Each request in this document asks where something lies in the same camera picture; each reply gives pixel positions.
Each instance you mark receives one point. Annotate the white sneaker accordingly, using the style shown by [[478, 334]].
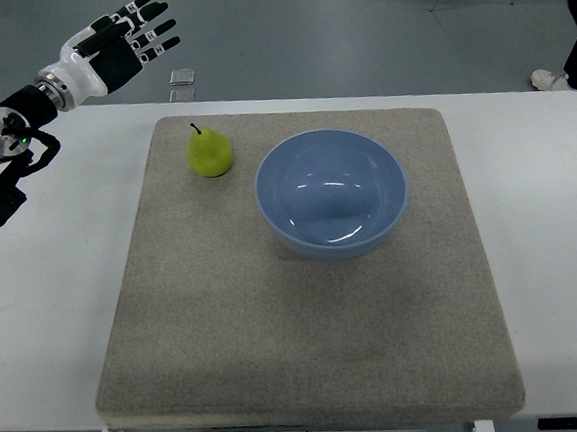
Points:
[[545, 80]]

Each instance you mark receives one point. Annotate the silver floor plate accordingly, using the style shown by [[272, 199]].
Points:
[[182, 95], [182, 76]]

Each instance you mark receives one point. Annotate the grey felt mat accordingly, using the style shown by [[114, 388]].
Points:
[[219, 325]]

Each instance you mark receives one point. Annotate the silver floor plate lower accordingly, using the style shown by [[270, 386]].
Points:
[[182, 95]]

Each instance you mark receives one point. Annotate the green pear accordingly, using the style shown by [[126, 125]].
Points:
[[208, 152]]

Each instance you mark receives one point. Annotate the blue bowl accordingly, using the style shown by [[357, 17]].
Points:
[[331, 194]]

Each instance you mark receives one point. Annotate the silver floor plate upper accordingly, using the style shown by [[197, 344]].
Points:
[[182, 76]]

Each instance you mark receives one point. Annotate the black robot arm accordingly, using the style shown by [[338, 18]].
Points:
[[24, 147]]

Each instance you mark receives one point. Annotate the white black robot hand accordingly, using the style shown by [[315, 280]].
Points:
[[112, 63]]

